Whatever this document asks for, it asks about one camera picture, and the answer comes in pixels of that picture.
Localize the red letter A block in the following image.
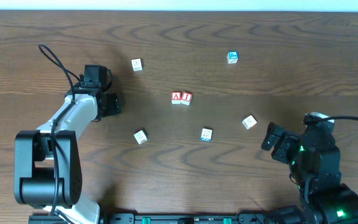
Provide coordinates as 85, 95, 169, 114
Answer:
172, 91, 181, 105

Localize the red letter I block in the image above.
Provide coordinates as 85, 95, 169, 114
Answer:
181, 92, 193, 106

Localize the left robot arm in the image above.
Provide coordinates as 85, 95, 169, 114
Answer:
14, 82, 121, 223

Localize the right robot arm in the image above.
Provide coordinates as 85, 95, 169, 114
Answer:
261, 121, 358, 223

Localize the white block right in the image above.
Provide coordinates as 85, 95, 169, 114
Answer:
242, 115, 257, 129

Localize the white block green B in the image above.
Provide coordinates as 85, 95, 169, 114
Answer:
134, 129, 148, 145

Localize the white block upper left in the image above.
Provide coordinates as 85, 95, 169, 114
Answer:
131, 58, 142, 72

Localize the white block blue bottom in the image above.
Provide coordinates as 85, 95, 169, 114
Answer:
200, 128, 213, 142

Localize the blue picture block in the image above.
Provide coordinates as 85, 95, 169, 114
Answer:
227, 51, 239, 64

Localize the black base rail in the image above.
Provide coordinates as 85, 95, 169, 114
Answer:
28, 212, 344, 224

